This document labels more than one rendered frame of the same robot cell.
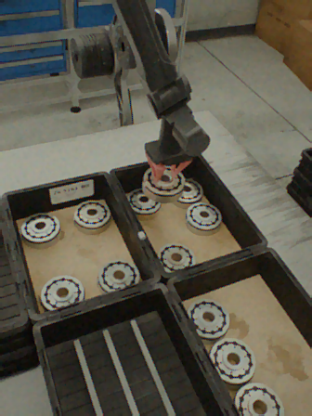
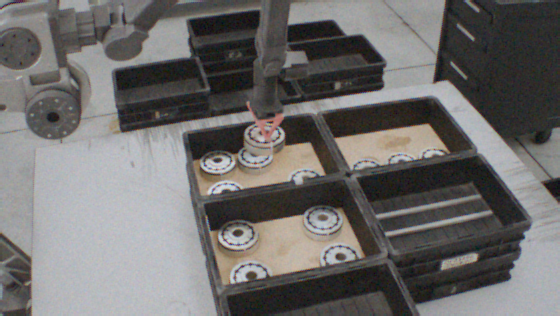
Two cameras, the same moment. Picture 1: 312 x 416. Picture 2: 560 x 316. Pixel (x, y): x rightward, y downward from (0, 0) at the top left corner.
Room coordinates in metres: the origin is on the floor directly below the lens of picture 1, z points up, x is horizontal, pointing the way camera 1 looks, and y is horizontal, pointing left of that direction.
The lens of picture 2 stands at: (0.39, 1.21, 1.99)
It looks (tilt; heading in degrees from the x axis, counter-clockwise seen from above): 39 degrees down; 283
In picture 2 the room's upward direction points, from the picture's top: straight up
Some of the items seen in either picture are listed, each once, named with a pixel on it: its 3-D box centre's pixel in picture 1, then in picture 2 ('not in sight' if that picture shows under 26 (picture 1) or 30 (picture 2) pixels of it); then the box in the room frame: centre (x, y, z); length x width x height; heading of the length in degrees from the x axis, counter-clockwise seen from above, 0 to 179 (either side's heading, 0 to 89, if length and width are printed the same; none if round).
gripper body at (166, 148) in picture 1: (171, 140); (265, 93); (0.72, -0.02, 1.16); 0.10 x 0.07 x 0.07; 123
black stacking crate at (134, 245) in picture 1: (76, 249); (288, 245); (0.62, 0.18, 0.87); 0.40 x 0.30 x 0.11; 28
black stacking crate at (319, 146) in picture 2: (181, 220); (260, 169); (0.76, -0.08, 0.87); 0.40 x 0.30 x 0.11; 28
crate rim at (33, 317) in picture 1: (75, 236); (289, 231); (0.62, 0.18, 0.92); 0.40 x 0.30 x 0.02; 28
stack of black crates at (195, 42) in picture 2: not in sight; (231, 65); (1.27, -1.43, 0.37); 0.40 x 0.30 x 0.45; 29
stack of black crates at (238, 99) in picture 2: not in sight; (250, 116); (1.08, -1.08, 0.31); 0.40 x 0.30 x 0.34; 29
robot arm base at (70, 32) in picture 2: not in sight; (74, 30); (1.03, 0.27, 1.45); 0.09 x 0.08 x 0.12; 119
